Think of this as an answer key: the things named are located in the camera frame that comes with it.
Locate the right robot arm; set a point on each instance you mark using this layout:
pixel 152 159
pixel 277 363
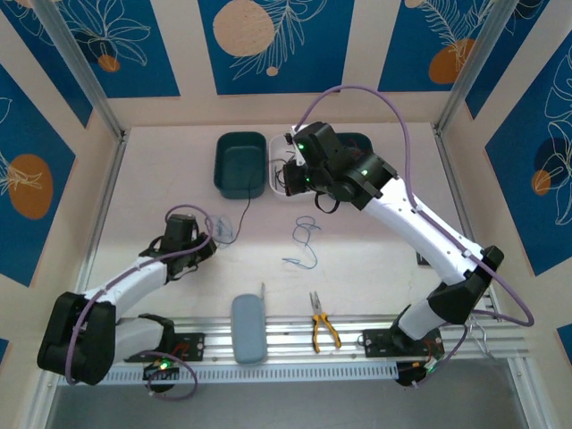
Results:
pixel 424 232

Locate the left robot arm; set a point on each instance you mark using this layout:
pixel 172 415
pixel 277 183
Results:
pixel 129 279

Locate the teal plastic bin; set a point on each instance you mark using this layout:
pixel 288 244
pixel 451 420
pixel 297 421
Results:
pixel 357 137
pixel 232 165

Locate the white plastic bin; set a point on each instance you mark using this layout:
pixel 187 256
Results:
pixel 276 147

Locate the grey glasses case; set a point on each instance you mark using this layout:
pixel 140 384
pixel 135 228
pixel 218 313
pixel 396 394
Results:
pixel 249 328

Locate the black card package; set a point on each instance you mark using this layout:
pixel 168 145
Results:
pixel 422 261

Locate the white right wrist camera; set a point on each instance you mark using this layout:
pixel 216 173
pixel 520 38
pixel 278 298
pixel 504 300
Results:
pixel 290 136

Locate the aluminium table edge rail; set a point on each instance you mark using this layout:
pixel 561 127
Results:
pixel 103 201
pixel 442 140

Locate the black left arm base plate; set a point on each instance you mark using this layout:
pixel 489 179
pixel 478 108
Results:
pixel 196 346

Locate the blue floral wall panel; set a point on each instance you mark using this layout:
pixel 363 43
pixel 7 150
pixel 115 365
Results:
pixel 523 214
pixel 134 67
pixel 402 18
pixel 27 223
pixel 536 36
pixel 286 44
pixel 49 49

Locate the aluminium mounting rail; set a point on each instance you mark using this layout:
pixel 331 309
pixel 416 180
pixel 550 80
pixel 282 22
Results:
pixel 286 339

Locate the aluminium frame post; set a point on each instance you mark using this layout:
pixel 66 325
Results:
pixel 469 67
pixel 82 67

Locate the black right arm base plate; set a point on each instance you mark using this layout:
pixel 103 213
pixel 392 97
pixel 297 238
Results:
pixel 375 342

